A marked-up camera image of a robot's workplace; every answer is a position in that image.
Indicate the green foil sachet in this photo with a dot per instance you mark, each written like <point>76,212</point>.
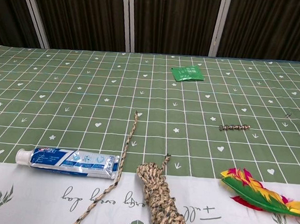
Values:
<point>187,73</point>

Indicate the green grid tablecloth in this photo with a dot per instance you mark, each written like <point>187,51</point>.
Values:
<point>89,86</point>

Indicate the blue white toothpaste tube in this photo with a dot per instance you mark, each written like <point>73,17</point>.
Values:
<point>73,161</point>

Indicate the dark ribbed partition panel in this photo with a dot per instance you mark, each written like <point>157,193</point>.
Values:
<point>7,10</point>
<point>273,25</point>
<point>175,20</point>
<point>79,13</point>

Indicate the colourful feather shuttlecock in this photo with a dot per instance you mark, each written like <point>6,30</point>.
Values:
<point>252,194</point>

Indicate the white partition frame post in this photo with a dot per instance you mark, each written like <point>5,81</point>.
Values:
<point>131,19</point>
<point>34,12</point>
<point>219,26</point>

